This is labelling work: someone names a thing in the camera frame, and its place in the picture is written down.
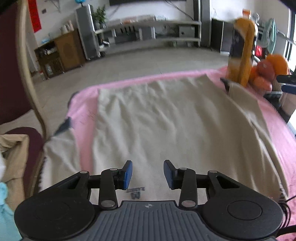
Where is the grey tall left speaker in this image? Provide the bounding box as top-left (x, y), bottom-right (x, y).
top-left (75, 4), bottom-right (100, 60)

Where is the pink cartoon blanket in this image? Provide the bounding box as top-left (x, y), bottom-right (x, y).
top-left (66, 66), bottom-right (296, 241)

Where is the beige t-shirt navy trim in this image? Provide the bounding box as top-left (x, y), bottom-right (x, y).
top-left (41, 76), bottom-right (288, 200)

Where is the brown wooden cabinet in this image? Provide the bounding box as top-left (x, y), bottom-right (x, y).
top-left (34, 29), bottom-right (86, 79)

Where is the dark red wooden chair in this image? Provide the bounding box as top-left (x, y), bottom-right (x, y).
top-left (1, 1), bottom-right (48, 198)

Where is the orange fruit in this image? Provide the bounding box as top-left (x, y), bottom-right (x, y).
top-left (266, 54), bottom-right (290, 76)

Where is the tan garment on chair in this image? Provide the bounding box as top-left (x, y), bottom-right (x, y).
top-left (1, 134), bottom-right (30, 211)

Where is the grey tv stand shelf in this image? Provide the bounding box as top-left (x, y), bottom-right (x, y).
top-left (95, 20), bottom-right (200, 53)

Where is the red apple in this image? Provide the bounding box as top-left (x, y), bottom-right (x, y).
top-left (256, 59), bottom-right (275, 81)

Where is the orange juice bottle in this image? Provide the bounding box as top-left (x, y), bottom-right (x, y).
top-left (226, 9), bottom-right (258, 87)

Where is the black wall television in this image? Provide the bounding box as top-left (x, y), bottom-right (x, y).
top-left (109, 0), bottom-right (187, 7)

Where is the white garment on chair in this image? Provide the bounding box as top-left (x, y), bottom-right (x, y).
top-left (0, 153), bottom-right (6, 181)

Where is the grey tall speaker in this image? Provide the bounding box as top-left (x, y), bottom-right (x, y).
top-left (193, 0), bottom-right (211, 47)
top-left (75, 4), bottom-right (100, 60)

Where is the green potted plant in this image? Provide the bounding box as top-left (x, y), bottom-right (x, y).
top-left (93, 5), bottom-right (106, 29)

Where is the light blue garment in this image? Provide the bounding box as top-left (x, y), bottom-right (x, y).
top-left (0, 182), bottom-right (22, 241)

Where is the grey tall right speaker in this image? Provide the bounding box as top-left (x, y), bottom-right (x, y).
top-left (193, 0), bottom-right (211, 47)

